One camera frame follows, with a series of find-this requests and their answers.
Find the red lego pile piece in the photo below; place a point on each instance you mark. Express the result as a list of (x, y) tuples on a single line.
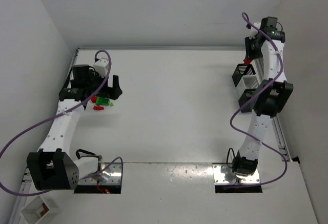
[(94, 99)]

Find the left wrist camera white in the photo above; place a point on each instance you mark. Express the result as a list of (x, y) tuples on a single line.
[(101, 66)]

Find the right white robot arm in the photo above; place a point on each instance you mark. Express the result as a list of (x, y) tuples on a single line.
[(265, 41)]

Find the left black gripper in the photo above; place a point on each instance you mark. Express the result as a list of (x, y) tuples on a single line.
[(108, 90)]

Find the black slatted container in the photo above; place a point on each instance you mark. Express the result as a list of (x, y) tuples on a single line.
[(251, 100), (242, 70)]

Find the white slatted container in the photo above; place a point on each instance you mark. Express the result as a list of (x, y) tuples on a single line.
[(41, 210), (247, 82)]

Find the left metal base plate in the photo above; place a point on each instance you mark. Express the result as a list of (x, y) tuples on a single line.
[(110, 177)]

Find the middle white slatted container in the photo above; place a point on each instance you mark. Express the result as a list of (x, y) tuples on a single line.
[(247, 82)]

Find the large red lego brick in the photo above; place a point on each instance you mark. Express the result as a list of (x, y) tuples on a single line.
[(247, 61)]

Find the near black slatted container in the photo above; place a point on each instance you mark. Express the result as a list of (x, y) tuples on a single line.
[(251, 100)]

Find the small red lego piece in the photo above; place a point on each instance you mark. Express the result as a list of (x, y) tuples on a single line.
[(98, 108)]

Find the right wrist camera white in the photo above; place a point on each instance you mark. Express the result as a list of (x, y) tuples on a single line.
[(252, 30)]

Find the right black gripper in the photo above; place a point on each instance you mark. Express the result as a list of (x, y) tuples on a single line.
[(250, 48)]

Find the metal base plate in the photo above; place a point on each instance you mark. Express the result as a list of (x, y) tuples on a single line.
[(110, 177), (224, 176)]

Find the far black slatted container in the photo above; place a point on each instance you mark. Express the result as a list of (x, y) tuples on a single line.
[(242, 70)]

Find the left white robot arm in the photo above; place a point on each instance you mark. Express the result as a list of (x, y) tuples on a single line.
[(52, 167)]

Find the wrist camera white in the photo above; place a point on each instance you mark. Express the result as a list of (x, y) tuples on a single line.
[(252, 30), (101, 66)]

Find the large green lego brick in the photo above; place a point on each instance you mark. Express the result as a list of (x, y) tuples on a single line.
[(102, 101)]

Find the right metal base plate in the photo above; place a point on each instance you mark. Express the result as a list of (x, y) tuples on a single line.
[(224, 176)]

